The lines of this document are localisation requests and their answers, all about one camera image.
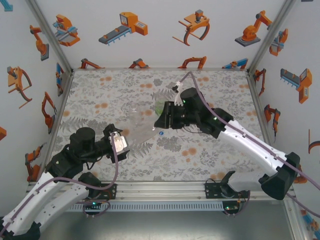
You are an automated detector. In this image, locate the grey metal corner plate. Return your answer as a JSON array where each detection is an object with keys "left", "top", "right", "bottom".
[{"left": 57, "top": 70, "right": 74, "bottom": 97}]

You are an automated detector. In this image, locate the aluminium frame leg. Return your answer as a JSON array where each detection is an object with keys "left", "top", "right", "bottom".
[{"left": 283, "top": 199, "right": 311, "bottom": 240}]

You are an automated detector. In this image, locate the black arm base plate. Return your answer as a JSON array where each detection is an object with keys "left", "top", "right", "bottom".
[
  {"left": 98, "top": 183, "right": 118, "bottom": 200},
  {"left": 204, "top": 181, "right": 226, "bottom": 200}
]

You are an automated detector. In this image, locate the clear bottle green label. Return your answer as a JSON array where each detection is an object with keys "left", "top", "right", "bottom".
[{"left": 152, "top": 99, "right": 166, "bottom": 118}]

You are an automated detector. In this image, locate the floral patterned table mat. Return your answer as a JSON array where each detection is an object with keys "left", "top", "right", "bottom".
[{"left": 41, "top": 68, "right": 278, "bottom": 182}]

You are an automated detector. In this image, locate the slotted grey cable duct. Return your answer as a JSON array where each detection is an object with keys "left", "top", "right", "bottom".
[{"left": 64, "top": 201, "right": 225, "bottom": 213}]

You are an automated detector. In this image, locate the wide aluminium frame rail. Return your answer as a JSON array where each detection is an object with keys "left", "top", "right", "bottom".
[{"left": 23, "top": 181, "right": 300, "bottom": 202}]

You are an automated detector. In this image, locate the large crinkled clear bottle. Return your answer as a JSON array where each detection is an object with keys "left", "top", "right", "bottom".
[{"left": 129, "top": 104, "right": 166, "bottom": 147}]

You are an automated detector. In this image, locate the aluminium frame post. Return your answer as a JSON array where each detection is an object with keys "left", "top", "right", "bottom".
[
  {"left": 246, "top": 0, "right": 298, "bottom": 75},
  {"left": 24, "top": 0, "right": 75, "bottom": 74}
]

